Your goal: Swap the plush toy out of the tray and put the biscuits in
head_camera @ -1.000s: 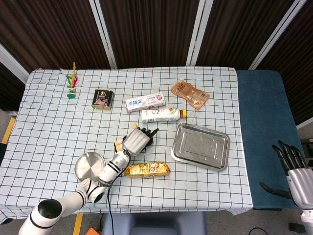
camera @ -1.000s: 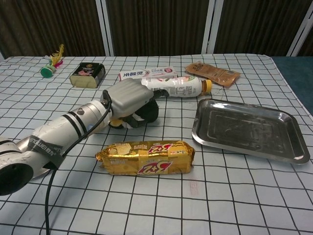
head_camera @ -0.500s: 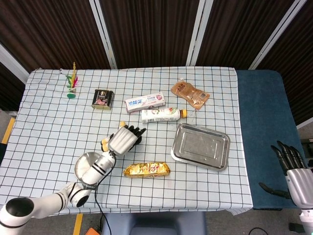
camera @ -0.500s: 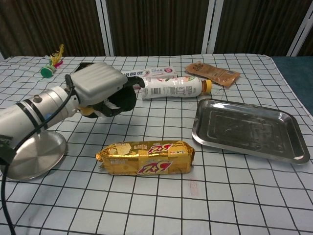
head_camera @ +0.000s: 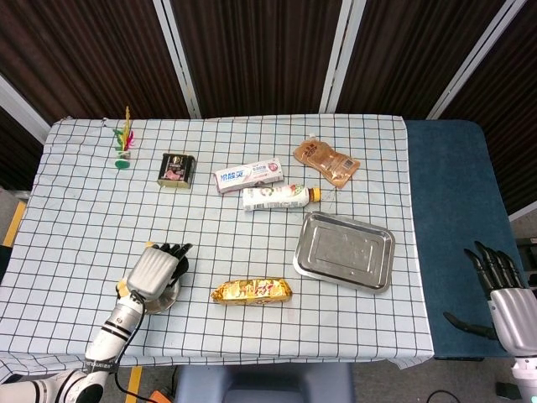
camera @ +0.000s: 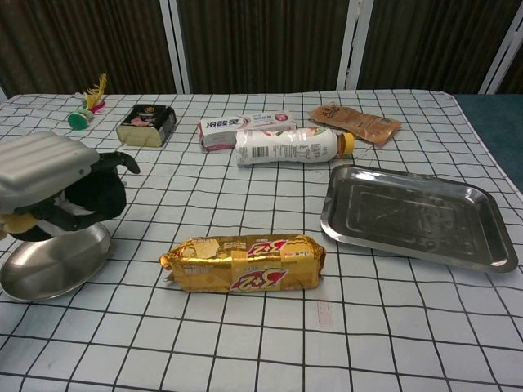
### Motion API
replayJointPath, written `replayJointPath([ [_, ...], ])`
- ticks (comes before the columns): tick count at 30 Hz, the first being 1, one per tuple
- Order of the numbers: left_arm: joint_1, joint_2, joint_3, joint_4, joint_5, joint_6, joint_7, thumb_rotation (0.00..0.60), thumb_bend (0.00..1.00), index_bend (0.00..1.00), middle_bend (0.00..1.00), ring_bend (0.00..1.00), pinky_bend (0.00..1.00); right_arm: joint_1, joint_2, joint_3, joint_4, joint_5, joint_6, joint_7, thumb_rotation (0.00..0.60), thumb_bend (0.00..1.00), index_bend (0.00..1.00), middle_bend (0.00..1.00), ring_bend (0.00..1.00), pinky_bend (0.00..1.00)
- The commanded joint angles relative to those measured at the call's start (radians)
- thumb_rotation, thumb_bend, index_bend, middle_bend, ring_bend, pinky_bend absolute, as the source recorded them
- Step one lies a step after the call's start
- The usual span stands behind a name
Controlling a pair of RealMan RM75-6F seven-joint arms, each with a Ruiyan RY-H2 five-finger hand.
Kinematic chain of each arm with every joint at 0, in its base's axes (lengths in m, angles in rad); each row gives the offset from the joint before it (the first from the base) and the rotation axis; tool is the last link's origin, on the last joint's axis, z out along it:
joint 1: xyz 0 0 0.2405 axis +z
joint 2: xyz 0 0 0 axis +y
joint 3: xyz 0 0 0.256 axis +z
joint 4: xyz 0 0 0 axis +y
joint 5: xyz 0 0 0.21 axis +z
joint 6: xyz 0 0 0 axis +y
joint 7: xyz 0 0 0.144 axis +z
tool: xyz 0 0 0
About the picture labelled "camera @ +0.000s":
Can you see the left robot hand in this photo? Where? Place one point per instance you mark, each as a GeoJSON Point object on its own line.
{"type": "Point", "coordinates": [41, 167]}

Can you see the black plush toy white shirt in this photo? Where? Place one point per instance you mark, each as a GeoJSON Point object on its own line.
{"type": "Point", "coordinates": [106, 196]}

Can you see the gold foil biscuit pack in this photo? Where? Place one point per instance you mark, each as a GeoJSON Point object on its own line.
{"type": "Point", "coordinates": [245, 261]}

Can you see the rectangular steel tray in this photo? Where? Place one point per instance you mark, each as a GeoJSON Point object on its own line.
{"type": "Point", "coordinates": [408, 212]}

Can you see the feather shuttlecock green base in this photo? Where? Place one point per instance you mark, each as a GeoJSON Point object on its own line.
{"type": "Point", "coordinates": [78, 120]}

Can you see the round steel plate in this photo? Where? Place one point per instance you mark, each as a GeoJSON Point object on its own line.
{"type": "Point", "coordinates": [53, 265]}

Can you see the black rectangular tin can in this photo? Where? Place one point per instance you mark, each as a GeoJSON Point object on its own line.
{"type": "Point", "coordinates": [143, 122]}

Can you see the white pink toothpaste box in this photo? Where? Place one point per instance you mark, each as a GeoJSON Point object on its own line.
{"type": "Point", "coordinates": [226, 123]}

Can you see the white drink bottle yellow cap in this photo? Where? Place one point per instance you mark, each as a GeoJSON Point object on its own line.
{"type": "Point", "coordinates": [286, 145]}

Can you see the white black checkered tablecloth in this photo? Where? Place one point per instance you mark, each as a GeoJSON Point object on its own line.
{"type": "Point", "coordinates": [245, 347]}

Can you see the brown snack pouch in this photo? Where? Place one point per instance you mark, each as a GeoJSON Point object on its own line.
{"type": "Point", "coordinates": [351, 120]}

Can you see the white partition frame post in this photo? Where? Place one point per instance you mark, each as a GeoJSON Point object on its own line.
{"type": "Point", "coordinates": [500, 61]}
{"type": "Point", "coordinates": [352, 41]}
{"type": "Point", "coordinates": [175, 49]}

